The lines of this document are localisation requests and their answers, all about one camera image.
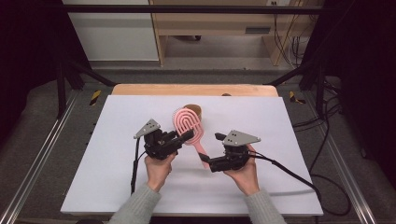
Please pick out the white cabinet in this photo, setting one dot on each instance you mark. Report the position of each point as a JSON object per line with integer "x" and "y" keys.
{"x": 115, "y": 34}

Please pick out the yellow clamp right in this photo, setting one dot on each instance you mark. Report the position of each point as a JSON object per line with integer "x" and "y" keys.
{"x": 294, "y": 98}

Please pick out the white table sheet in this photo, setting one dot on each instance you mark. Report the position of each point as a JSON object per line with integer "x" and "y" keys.
{"x": 124, "y": 174}

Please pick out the pink hairbrush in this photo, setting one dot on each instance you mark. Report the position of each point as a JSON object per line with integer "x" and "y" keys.
{"x": 197, "y": 145}

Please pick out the black metal stand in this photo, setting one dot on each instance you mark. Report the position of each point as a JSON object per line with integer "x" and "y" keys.
{"x": 320, "y": 87}
{"x": 61, "y": 90}

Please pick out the yellow clamp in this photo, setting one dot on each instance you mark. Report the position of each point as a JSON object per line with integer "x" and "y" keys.
{"x": 95, "y": 97}
{"x": 294, "y": 98}

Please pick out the black curtain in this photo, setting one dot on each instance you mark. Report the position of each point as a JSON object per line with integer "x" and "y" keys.
{"x": 25, "y": 62}
{"x": 367, "y": 62}

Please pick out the person's left hand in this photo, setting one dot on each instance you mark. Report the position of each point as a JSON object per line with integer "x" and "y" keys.
{"x": 157, "y": 174}

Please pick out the black horizontal frame bar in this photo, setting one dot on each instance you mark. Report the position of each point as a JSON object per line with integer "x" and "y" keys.
{"x": 186, "y": 9}

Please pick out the yellow clamp left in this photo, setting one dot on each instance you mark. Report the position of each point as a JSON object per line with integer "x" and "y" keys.
{"x": 95, "y": 97}

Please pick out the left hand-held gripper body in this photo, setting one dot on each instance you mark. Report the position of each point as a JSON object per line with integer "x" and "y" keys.
{"x": 158, "y": 146}

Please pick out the grey label on desk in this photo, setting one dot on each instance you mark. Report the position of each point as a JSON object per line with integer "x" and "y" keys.
{"x": 257, "y": 30}

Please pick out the wooden desk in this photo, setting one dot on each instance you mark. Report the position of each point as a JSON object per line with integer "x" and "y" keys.
{"x": 218, "y": 23}

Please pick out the person's right hand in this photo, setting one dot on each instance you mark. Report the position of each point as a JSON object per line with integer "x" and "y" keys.
{"x": 247, "y": 179}

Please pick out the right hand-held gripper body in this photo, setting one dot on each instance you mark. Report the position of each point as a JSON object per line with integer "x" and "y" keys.
{"x": 233, "y": 158}

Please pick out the aluminium floor rail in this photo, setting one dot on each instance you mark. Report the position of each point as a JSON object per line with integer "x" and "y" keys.
{"x": 37, "y": 161}
{"x": 345, "y": 174}

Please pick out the wooden table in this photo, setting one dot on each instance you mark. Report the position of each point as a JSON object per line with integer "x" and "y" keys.
{"x": 186, "y": 90}

